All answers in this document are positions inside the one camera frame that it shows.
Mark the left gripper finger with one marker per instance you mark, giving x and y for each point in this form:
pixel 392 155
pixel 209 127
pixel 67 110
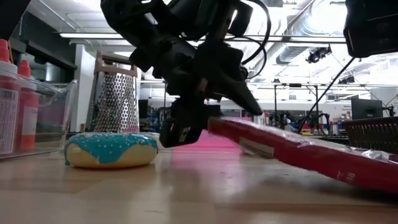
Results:
pixel 186 121
pixel 236 93

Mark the blue sprinkled frosted donut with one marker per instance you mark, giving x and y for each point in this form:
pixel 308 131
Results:
pixel 109 149

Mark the red snack packet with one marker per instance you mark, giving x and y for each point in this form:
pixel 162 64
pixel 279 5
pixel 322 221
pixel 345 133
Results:
pixel 311 158

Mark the orange icing squeeze bottle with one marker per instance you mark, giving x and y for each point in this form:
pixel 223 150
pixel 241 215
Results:
pixel 29 124
pixel 7 124

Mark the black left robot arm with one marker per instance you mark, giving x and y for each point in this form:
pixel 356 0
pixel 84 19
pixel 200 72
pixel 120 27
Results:
pixel 130 15

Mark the pink plastic bin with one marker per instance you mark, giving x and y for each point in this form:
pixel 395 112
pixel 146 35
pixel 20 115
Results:
pixel 217 140

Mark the black ceiling spotlights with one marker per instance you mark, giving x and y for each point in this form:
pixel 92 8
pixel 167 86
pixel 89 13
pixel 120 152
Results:
pixel 317 54

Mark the black computer monitor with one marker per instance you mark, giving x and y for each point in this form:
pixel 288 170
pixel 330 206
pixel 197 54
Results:
pixel 367 109

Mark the long ceiling light bar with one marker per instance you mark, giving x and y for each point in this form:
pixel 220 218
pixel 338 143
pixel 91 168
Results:
pixel 93 35

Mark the black mesh basket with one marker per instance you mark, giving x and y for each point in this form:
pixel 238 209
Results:
pixel 373 133

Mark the clear plastic container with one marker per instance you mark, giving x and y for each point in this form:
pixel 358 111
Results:
pixel 59 124

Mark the black background rig frame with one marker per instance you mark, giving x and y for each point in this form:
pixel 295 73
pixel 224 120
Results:
pixel 295 84

